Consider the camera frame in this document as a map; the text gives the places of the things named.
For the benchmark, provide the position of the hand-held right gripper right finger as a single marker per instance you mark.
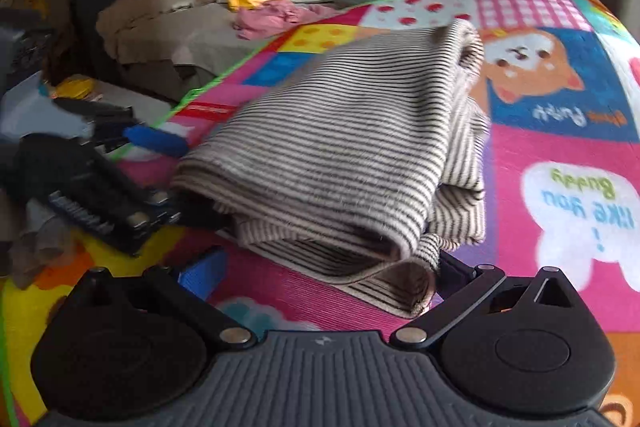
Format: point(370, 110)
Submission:
point(457, 278)

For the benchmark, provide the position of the person's left hand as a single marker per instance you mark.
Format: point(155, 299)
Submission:
point(40, 252)

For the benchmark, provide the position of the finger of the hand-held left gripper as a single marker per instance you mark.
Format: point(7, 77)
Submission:
point(145, 207)
point(155, 141)

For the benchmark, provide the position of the striped beige garment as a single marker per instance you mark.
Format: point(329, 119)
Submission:
point(325, 132)

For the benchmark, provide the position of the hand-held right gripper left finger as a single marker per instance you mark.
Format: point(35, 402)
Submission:
point(205, 273)

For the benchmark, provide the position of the pink clothes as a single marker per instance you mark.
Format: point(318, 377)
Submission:
point(270, 19)

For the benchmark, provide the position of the colourful printed cartoon blanket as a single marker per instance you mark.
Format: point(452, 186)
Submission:
point(525, 147)

